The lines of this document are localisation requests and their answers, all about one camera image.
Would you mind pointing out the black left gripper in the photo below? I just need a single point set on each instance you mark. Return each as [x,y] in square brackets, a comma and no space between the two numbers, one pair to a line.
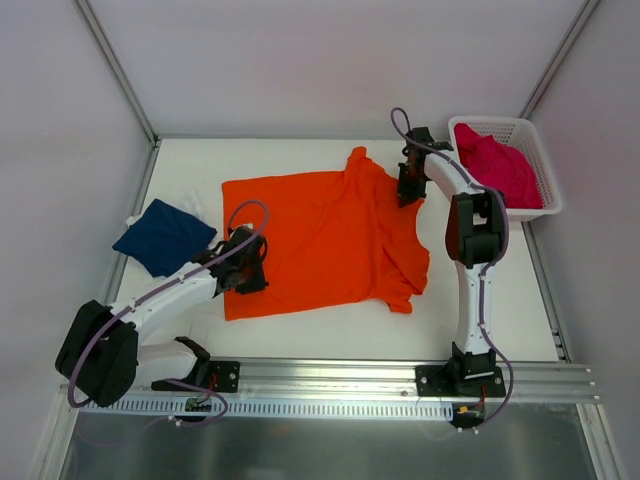
[251,275]

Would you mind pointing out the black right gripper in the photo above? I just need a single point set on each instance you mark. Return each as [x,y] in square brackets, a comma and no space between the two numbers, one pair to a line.
[409,185]

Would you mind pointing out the orange t shirt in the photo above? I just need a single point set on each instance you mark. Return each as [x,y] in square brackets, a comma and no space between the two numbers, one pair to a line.
[334,238]

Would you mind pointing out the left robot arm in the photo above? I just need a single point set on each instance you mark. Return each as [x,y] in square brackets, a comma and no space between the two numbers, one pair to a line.
[105,352]

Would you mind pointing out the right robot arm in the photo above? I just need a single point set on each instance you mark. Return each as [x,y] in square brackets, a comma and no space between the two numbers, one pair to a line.
[476,239]

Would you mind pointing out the magenta t shirt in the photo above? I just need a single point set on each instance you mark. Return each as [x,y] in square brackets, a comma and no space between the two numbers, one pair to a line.
[498,166]

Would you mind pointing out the folded navy blue t shirt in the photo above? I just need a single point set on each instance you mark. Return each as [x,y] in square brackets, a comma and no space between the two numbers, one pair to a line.
[164,238]

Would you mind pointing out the folded white t shirt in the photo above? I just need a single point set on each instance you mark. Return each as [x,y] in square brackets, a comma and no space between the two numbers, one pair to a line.
[187,208]

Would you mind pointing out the white plastic basket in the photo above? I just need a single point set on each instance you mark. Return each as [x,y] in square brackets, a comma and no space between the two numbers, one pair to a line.
[522,135]

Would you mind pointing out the aluminium front rail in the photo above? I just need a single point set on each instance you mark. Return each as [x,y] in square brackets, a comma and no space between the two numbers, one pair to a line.
[334,379]

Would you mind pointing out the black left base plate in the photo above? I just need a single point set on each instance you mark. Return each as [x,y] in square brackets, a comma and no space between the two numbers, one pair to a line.
[221,376]

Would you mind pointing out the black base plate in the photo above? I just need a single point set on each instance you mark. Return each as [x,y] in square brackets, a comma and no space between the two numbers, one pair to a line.
[435,381]
[221,376]

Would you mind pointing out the white slotted cable duct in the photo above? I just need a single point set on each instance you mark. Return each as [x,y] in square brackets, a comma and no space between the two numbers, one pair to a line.
[280,408]

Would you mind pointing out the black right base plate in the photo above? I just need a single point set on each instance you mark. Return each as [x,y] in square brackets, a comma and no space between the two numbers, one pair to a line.
[435,381]

